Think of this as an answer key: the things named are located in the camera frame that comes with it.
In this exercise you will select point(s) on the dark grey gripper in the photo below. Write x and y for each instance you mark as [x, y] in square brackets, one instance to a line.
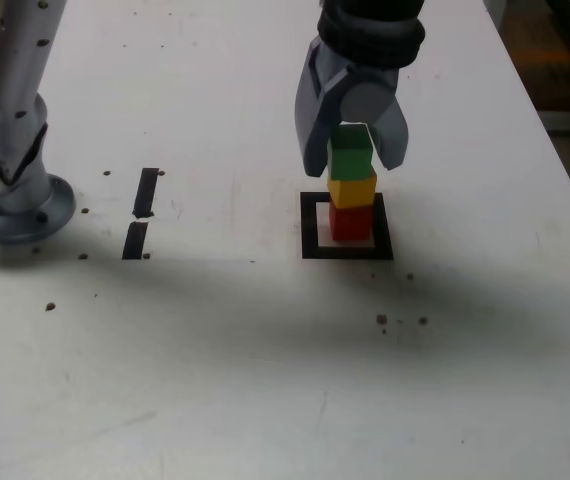
[365, 75]

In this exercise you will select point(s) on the green cube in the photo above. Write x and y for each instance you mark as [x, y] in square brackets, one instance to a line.
[350, 157]

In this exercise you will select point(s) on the yellow cube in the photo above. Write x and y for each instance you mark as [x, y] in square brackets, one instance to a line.
[352, 192]

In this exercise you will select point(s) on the red cube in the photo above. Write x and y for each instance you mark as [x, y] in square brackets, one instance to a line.
[350, 225]

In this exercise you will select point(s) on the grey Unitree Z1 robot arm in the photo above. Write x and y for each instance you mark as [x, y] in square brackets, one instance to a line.
[20, 75]

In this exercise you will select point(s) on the black tape square outline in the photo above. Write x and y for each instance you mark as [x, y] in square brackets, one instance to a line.
[310, 225]

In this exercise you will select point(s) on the black tape strip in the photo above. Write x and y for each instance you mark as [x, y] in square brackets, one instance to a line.
[135, 240]

